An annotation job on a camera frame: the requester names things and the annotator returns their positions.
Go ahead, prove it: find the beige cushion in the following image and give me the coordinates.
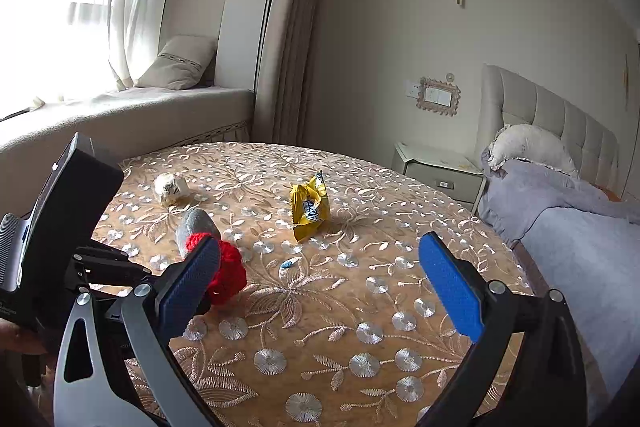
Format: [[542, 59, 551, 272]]
[[134, 36, 217, 91]]

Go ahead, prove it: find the red mesh netting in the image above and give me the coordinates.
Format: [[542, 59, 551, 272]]
[[186, 232, 247, 307]]

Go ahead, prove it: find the bed with lavender cover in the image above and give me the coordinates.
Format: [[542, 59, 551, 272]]
[[478, 152, 639, 423]]

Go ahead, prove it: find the small blue scrap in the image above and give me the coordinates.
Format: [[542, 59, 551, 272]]
[[280, 257, 300, 269]]

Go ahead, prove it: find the white sheer curtain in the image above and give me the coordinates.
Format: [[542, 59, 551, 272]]
[[1, 0, 166, 114]]

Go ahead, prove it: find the white nightstand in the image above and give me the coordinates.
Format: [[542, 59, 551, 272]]
[[392, 142, 486, 213]]

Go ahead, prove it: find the framed wall switch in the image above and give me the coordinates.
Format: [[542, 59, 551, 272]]
[[405, 72, 461, 117]]

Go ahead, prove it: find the yellow snack wrapper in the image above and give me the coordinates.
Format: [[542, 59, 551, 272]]
[[290, 171, 331, 243]]

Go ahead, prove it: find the person left hand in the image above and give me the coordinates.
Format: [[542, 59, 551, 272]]
[[0, 319, 47, 355]]

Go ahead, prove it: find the embroidered beige tablecloth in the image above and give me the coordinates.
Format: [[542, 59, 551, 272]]
[[93, 143, 529, 426]]

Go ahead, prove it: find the window seat bench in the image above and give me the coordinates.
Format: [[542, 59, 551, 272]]
[[1, 87, 254, 217]]

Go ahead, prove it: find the crumpled white paper ball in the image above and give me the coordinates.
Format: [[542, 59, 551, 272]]
[[153, 173, 191, 206]]

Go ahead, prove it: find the white pillow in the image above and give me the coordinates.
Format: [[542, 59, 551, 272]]
[[487, 124, 579, 178]]

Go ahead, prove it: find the beige tufted headboard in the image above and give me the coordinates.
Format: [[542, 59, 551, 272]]
[[472, 65, 622, 194]]

